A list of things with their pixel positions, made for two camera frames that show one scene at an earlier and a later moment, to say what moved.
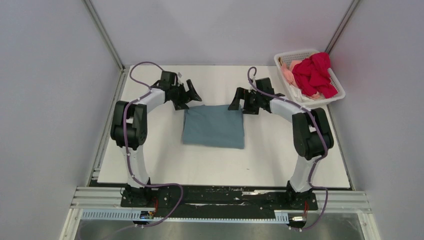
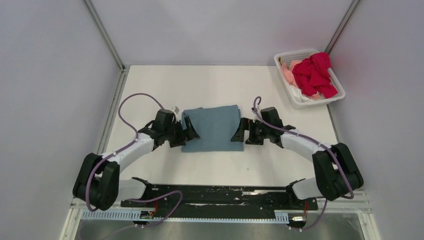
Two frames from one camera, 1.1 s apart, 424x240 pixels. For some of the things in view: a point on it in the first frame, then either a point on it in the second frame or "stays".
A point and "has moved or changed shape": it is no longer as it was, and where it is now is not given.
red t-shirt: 312,76 stays
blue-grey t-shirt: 213,125 has moved or changed shape
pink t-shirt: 287,71 stays
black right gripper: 241,94 -> 244,125
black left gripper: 190,95 -> 189,131
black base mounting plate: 217,201 stays
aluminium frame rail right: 342,26 stays
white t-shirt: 298,93 stays
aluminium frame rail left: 118,94 stays
